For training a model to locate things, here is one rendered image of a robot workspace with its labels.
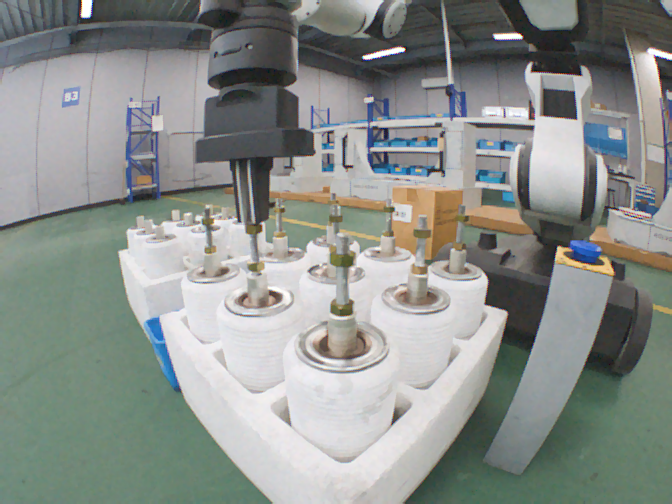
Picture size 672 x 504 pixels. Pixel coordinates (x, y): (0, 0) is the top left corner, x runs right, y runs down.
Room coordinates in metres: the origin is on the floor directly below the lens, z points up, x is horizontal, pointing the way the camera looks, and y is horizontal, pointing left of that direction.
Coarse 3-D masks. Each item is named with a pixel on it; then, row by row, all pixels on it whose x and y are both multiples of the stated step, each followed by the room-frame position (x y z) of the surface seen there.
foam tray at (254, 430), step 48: (192, 336) 0.32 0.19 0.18; (480, 336) 0.32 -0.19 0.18; (192, 384) 0.29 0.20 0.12; (240, 384) 0.23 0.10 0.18; (432, 384) 0.23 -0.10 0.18; (480, 384) 0.32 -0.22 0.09; (240, 432) 0.20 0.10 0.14; (288, 432) 0.17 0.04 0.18; (432, 432) 0.19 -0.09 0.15; (288, 480) 0.14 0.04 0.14; (336, 480) 0.12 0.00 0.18; (384, 480) 0.13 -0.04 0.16
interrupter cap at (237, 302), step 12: (240, 288) 0.31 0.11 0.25; (276, 288) 0.32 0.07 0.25; (228, 300) 0.28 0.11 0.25; (240, 300) 0.28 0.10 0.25; (276, 300) 0.29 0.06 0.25; (288, 300) 0.28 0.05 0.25; (240, 312) 0.25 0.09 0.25; (252, 312) 0.25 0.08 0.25; (264, 312) 0.25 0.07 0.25; (276, 312) 0.26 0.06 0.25
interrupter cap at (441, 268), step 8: (432, 264) 0.40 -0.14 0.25; (440, 264) 0.40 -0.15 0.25; (448, 264) 0.40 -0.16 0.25; (432, 272) 0.37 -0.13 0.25; (440, 272) 0.37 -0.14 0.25; (448, 272) 0.37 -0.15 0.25; (464, 272) 0.37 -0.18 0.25; (472, 272) 0.37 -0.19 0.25; (480, 272) 0.36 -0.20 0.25; (456, 280) 0.34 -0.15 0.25; (464, 280) 0.34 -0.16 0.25
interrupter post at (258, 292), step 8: (264, 272) 0.29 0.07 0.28; (248, 280) 0.28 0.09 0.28; (256, 280) 0.28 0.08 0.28; (264, 280) 0.28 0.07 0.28; (248, 288) 0.28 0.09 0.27; (256, 288) 0.28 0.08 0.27; (264, 288) 0.28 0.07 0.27; (248, 296) 0.28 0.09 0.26; (256, 296) 0.28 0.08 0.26; (264, 296) 0.28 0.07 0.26; (256, 304) 0.28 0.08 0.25
